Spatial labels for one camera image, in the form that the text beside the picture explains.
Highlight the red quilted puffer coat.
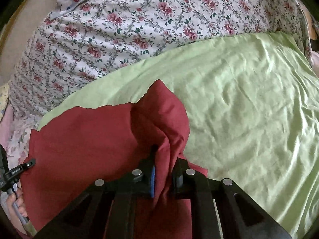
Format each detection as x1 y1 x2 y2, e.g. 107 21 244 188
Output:
20 79 209 239

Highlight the person's left hand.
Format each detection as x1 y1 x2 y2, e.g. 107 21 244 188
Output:
6 188 29 228

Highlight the pastel floral pillow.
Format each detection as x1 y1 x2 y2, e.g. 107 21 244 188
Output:
6 114 42 169

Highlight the pink pillow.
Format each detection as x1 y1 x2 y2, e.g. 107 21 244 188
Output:
0 103 14 149

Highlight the yellow floral pillow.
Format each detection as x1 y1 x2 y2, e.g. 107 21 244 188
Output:
0 83 9 117

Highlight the light green bed sheet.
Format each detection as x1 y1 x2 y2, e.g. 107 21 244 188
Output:
39 32 318 238

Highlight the red floral white quilt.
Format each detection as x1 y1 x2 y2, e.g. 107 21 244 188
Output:
9 0 311 117

